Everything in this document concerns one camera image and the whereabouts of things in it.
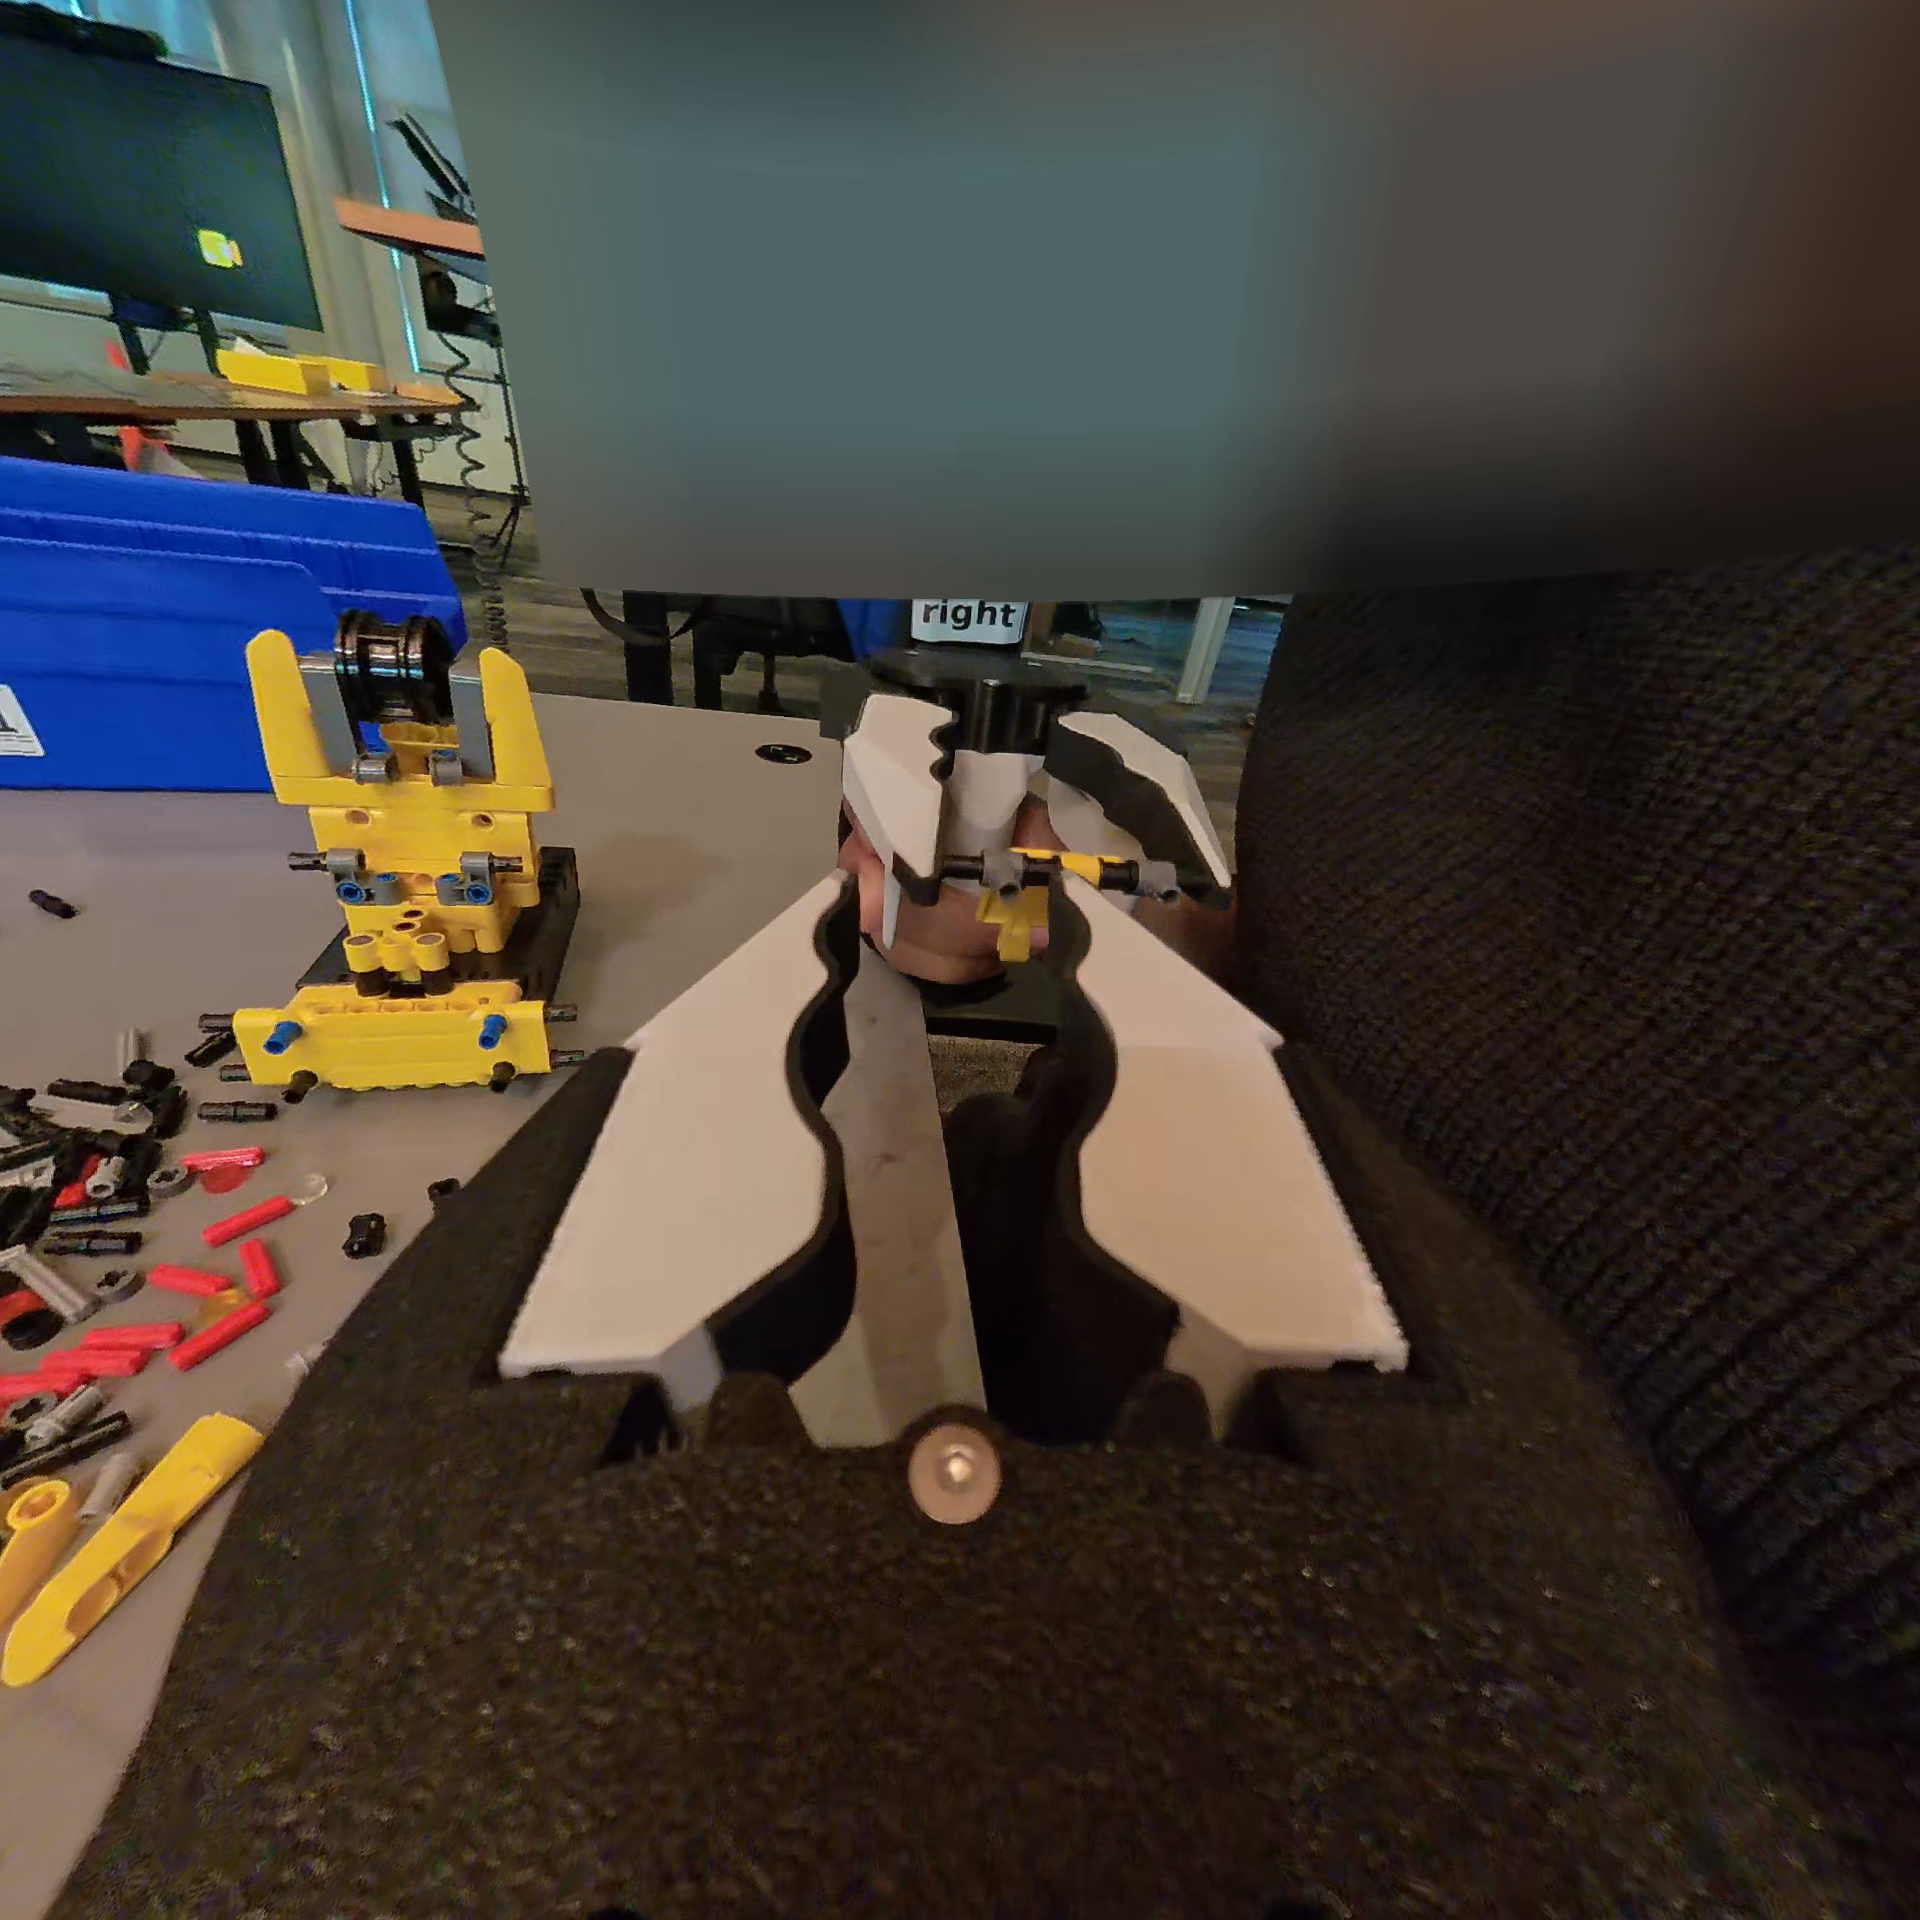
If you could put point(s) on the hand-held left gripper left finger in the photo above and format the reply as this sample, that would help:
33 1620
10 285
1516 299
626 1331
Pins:
673 1170

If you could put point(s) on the yellow toy brick model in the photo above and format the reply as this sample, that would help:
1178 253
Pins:
405 839

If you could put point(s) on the blue plastic bin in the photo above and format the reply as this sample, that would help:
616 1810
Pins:
152 631

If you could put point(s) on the black computer monitor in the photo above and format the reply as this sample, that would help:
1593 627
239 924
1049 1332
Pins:
136 181

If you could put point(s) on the pile of toy brick parts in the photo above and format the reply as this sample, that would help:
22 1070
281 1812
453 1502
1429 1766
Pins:
107 1201

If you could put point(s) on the person's right hand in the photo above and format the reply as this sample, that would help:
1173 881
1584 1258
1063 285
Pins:
940 938

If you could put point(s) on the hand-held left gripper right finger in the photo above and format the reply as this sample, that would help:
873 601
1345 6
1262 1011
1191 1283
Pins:
1228 1185

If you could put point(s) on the yellow block on desk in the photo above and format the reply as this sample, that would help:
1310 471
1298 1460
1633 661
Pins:
292 366

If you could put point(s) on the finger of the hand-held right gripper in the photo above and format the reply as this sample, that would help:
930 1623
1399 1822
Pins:
892 794
1154 811

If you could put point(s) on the yellow curved toy panel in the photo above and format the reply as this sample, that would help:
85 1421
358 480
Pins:
136 1528

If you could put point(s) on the wooden desk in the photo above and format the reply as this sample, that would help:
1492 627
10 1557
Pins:
228 397

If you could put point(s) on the yellow black toy axle assembly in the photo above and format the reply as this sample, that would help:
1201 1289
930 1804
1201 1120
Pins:
1028 910

